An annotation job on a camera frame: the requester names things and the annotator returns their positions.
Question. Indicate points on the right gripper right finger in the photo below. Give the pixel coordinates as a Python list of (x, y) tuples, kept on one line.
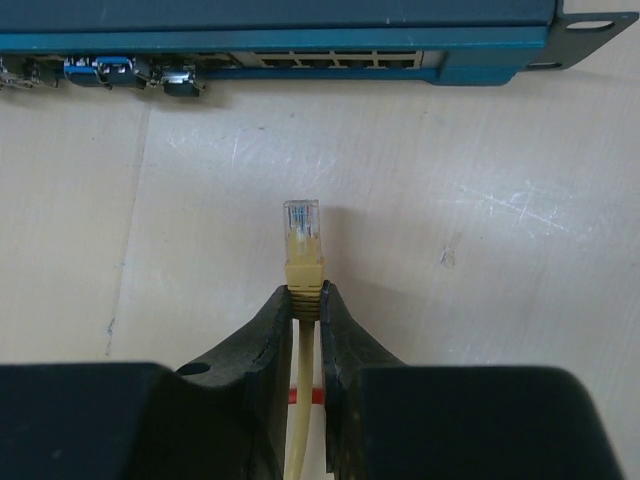
[(386, 419)]

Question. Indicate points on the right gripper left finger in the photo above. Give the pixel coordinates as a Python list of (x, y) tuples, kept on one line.
[(223, 415)]

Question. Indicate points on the dark blue network switch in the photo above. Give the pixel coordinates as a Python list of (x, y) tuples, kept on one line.
[(178, 46)]

